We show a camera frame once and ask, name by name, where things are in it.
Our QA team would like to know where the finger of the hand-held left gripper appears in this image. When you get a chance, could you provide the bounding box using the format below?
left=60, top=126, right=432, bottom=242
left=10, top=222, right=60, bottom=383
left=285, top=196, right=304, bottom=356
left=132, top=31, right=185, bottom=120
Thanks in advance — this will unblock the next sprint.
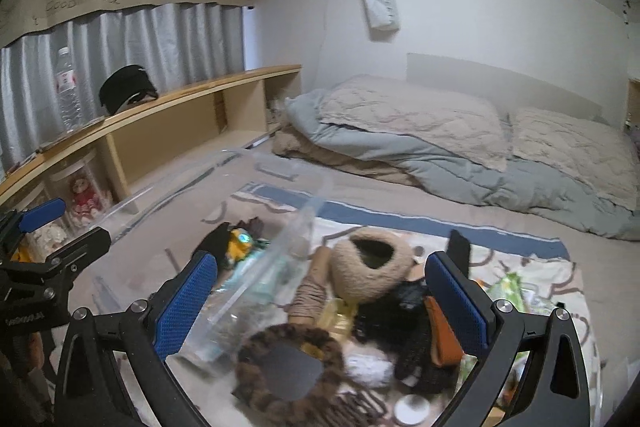
left=0, top=198, right=67, bottom=264
left=35, top=227, right=112, bottom=293

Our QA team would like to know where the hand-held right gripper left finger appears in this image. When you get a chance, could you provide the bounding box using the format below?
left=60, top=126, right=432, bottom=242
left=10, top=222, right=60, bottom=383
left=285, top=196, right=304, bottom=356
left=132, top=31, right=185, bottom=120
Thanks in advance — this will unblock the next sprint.
left=56, top=252, right=218, bottom=427

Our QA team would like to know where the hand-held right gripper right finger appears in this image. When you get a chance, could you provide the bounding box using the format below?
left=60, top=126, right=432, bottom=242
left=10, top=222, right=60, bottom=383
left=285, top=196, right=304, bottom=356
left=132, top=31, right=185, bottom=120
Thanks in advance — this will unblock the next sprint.
left=425, top=251, right=591, bottom=427

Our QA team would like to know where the clear plastic storage box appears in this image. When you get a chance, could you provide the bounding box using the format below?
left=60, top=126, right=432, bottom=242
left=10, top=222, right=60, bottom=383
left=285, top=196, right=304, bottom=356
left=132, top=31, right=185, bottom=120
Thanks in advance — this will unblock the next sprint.
left=92, top=146, right=337, bottom=360

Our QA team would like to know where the jar of seashells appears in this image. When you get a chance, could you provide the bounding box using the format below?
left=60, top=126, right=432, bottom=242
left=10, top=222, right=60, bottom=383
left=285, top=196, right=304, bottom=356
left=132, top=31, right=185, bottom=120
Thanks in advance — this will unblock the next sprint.
left=25, top=222, right=71, bottom=258

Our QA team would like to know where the orange leather pouch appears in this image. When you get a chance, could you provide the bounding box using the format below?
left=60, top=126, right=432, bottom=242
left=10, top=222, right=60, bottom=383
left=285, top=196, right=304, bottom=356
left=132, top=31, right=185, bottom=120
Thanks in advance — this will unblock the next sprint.
left=425, top=297, right=463, bottom=365

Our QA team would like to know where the red dressed doll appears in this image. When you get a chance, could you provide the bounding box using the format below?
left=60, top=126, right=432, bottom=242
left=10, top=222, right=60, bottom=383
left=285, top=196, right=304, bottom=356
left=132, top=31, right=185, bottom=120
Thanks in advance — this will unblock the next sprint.
left=67, top=174, right=103, bottom=225

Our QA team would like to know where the clear jar with white lid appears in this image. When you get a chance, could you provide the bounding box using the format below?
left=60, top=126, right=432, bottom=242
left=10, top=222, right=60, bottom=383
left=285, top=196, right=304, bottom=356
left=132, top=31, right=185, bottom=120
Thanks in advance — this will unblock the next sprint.
left=47, top=152, right=113, bottom=233

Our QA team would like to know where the black fabric glove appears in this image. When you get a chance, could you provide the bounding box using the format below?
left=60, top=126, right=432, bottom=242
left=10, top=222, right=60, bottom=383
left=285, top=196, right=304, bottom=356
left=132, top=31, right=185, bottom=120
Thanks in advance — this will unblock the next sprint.
left=446, top=229, right=472, bottom=280

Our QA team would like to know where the green patterned tissue pack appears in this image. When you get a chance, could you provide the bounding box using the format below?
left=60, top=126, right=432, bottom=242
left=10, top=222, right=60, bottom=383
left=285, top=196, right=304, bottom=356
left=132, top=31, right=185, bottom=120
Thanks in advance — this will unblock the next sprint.
left=487, top=272, right=531, bottom=313

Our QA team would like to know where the black striped knit glove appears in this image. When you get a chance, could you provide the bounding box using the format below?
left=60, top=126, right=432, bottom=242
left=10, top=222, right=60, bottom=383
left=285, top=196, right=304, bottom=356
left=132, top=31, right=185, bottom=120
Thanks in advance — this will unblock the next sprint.
left=352, top=282, right=456, bottom=395

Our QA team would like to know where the black cloth sock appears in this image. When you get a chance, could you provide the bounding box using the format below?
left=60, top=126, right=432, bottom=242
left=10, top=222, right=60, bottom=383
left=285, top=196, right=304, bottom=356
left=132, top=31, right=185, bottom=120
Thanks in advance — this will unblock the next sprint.
left=197, top=222, right=233, bottom=265

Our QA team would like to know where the teal wet wipes pack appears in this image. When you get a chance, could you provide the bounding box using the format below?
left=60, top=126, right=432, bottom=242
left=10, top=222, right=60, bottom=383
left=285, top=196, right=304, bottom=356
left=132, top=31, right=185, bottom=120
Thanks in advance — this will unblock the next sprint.
left=225, top=257, right=296, bottom=303

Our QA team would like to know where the yellow toy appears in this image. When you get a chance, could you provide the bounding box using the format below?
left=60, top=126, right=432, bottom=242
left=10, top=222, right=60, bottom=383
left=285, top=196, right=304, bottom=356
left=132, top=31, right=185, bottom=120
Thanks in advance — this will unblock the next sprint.
left=227, top=229, right=258, bottom=265

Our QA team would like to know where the dark claw hair clip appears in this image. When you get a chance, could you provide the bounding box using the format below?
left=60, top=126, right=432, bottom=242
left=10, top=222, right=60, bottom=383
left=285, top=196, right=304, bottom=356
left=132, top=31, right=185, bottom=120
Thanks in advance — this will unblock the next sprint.
left=240, top=217, right=266, bottom=240

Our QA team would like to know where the white fluffy scrunchie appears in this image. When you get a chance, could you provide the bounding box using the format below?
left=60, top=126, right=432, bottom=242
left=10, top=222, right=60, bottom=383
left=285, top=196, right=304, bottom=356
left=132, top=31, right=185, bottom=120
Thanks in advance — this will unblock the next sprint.
left=345, top=352, right=393, bottom=388

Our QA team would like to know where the beige fleece hat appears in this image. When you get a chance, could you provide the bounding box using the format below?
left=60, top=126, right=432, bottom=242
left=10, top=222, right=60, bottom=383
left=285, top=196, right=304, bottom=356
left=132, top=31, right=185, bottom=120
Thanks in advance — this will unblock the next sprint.
left=330, top=228, right=416, bottom=305

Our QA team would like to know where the white round tin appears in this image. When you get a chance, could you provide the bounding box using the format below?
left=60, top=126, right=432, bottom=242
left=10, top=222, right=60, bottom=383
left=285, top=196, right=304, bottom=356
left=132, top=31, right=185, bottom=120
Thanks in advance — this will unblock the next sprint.
left=392, top=394, right=431, bottom=425

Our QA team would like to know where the yellow clear plastic packet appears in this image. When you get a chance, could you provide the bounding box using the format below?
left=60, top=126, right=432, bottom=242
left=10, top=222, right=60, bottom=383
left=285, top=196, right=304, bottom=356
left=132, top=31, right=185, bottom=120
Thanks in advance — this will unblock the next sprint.
left=322, top=299, right=358, bottom=338

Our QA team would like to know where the clear water bottle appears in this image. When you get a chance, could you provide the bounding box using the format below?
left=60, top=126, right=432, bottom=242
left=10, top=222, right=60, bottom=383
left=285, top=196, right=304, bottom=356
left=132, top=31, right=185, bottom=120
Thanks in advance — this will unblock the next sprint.
left=55, top=48, right=86, bottom=130

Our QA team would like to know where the grey blue duvet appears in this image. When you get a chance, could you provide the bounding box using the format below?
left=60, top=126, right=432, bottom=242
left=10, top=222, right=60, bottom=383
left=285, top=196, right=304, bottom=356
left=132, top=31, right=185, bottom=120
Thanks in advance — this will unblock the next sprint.
left=285, top=88, right=640, bottom=242

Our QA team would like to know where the twine spool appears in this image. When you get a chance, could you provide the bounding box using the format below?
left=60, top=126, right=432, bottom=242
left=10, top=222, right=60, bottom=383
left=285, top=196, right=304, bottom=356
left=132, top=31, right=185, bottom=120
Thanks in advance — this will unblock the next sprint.
left=287, top=247, right=336, bottom=325

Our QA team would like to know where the dark grey case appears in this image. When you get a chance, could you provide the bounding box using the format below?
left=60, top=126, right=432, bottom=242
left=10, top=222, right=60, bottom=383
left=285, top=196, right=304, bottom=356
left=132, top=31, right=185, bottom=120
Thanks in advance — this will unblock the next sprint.
left=260, top=342, right=323, bottom=400

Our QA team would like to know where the brown hair comb clip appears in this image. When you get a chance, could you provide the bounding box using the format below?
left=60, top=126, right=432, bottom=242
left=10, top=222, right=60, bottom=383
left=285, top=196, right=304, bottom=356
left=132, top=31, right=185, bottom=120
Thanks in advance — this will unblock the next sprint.
left=330, top=389, right=388, bottom=427

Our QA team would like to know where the black cap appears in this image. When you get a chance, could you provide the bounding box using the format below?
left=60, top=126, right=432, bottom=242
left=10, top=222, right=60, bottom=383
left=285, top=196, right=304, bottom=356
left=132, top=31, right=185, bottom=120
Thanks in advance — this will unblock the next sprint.
left=98, top=65, right=159, bottom=115

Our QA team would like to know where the tan folded blanket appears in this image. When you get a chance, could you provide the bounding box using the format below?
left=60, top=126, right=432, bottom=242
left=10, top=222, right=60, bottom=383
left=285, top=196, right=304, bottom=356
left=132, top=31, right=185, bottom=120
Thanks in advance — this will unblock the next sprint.
left=272, top=129, right=421, bottom=188

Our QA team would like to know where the beige quilted pillow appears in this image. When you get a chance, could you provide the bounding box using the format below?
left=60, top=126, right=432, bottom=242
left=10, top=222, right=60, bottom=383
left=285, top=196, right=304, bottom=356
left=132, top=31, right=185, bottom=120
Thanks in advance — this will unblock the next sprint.
left=320, top=75, right=511, bottom=172
left=510, top=107, right=640, bottom=210

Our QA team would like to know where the wooden shelf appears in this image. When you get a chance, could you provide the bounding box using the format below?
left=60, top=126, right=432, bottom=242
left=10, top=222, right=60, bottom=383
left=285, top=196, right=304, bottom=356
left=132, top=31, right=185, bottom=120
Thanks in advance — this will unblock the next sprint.
left=0, top=65, right=302, bottom=218

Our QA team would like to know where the grey curtain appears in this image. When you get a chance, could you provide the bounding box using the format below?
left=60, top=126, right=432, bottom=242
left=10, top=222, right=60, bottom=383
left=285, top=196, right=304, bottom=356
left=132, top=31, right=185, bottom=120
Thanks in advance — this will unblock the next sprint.
left=0, top=2, right=246, bottom=172

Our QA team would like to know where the white headboard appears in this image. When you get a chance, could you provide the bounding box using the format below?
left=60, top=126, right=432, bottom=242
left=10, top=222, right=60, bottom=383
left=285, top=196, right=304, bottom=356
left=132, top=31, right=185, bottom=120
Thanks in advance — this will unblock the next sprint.
left=406, top=53, right=603, bottom=122

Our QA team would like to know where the wooden closet frame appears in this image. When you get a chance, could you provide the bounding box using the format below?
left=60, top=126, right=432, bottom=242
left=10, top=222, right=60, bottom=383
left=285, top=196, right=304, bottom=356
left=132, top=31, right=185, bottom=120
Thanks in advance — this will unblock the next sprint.
left=622, top=77, right=640, bottom=132

